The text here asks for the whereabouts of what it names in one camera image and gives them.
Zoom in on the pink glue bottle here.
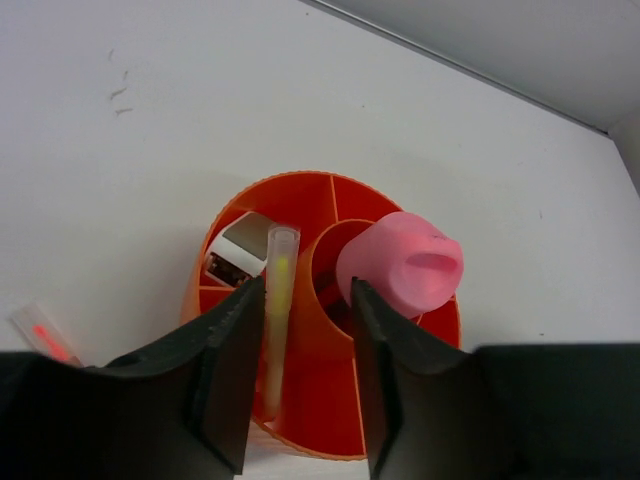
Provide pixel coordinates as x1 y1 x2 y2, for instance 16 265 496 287
336 211 464 319

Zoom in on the yellow beige stick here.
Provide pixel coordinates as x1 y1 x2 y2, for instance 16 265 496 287
262 225 300 420

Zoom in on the white black stapler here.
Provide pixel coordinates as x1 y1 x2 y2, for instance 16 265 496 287
203 211 275 288

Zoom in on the pink thin pencil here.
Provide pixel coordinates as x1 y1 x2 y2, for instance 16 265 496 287
9 303 83 367

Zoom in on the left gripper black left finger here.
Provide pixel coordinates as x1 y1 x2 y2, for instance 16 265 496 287
1 278 265 479

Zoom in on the orange round organizer container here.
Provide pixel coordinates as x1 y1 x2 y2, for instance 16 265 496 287
181 171 460 460

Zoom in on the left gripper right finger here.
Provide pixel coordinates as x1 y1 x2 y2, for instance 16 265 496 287
351 280 639 479

